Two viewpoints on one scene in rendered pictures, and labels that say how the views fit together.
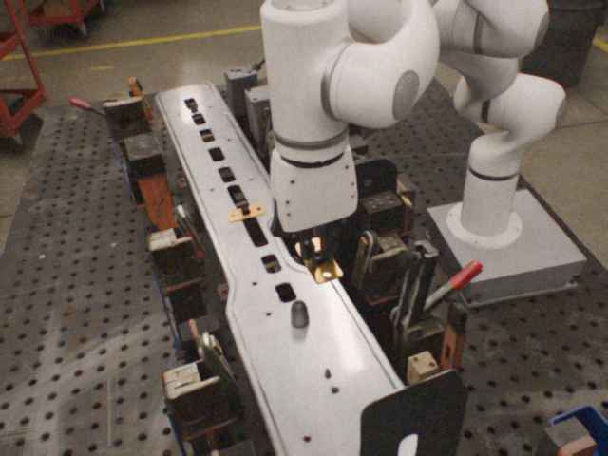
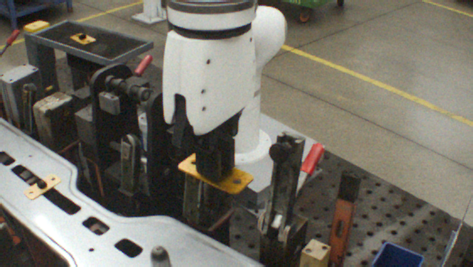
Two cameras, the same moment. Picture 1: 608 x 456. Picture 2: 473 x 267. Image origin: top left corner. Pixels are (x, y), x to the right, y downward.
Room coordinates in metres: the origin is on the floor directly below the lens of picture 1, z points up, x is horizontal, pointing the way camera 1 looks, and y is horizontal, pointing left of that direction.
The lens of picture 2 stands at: (0.19, 0.22, 1.58)
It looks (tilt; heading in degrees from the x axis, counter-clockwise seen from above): 32 degrees down; 325
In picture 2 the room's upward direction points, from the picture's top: straight up
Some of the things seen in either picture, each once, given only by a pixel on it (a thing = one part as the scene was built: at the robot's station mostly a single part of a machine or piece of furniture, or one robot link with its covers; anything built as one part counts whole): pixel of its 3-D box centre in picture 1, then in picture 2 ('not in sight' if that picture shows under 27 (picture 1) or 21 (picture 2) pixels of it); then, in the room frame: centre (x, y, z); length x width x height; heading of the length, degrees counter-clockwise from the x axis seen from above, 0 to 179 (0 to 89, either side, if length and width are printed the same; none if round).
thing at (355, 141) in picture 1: (349, 233); (146, 178); (0.96, -0.09, 0.94); 0.18 x 0.13 x 0.49; 19
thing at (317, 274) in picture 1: (317, 257); (214, 169); (0.55, -0.01, 1.26); 0.08 x 0.04 x 0.01; 19
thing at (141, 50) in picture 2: not in sight; (86, 40); (1.32, -0.10, 1.16); 0.37 x 0.14 x 0.02; 19
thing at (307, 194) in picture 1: (313, 180); (213, 65); (0.55, -0.01, 1.38); 0.10 x 0.07 x 0.11; 109
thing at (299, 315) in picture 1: (299, 313); (160, 261); (0.67, 0.03, 1.02); 0.03 x 0.03 x 0.07
